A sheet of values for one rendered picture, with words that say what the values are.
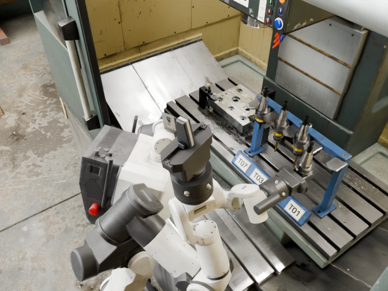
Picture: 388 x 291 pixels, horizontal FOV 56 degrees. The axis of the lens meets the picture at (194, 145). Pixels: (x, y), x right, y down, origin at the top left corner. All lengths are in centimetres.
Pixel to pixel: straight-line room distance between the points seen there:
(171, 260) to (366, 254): 101
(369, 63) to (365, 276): 96
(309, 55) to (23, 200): 223
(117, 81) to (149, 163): 145
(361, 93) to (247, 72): 123
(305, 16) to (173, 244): 83
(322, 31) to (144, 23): 116
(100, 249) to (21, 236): 156
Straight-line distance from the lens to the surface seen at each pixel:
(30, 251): 274
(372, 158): 248
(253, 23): 158
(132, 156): 113
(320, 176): 181
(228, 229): 173
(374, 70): 194
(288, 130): 151
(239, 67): 308
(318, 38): 202
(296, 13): 126
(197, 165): 72
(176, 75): 261
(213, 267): 93
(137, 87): 250
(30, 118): 376
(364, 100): 203
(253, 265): 168
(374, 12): 44
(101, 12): 239
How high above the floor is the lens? 218
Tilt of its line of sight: 44 degrees down
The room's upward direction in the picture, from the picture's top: straight up
